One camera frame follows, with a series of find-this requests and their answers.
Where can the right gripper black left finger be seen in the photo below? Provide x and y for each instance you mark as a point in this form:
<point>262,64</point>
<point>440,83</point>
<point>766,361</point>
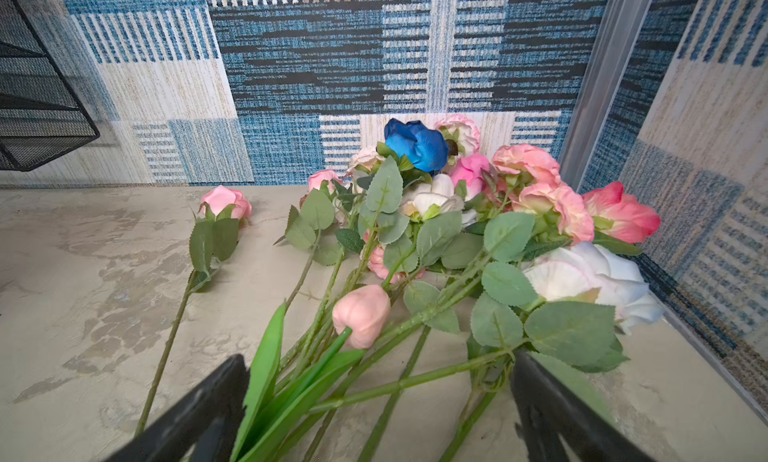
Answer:
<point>202,426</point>

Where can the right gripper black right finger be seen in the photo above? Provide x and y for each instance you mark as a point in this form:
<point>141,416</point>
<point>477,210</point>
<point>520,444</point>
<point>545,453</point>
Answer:
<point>561,415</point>

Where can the white and pale blue rose stem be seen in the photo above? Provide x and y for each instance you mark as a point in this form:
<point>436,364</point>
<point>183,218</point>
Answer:
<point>565,308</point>

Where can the small pink rosebud stem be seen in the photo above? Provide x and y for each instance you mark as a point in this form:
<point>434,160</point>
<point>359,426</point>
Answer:
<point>214,237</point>

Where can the pink peony double stem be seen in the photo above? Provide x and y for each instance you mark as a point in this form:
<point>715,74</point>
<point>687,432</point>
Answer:
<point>463,227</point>

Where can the dark pink rose stem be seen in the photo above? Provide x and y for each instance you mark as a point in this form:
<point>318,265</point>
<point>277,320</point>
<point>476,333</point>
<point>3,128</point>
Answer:
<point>608,217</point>

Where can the cream white rose stem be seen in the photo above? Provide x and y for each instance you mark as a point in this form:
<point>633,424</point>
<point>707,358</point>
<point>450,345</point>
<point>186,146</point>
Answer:
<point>421,202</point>

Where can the pale pink rose back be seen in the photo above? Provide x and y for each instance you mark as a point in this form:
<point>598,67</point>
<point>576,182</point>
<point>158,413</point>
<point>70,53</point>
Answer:
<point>462,134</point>

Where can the black wire mesh shelf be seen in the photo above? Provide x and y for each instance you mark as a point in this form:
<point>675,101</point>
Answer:
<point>42,118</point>

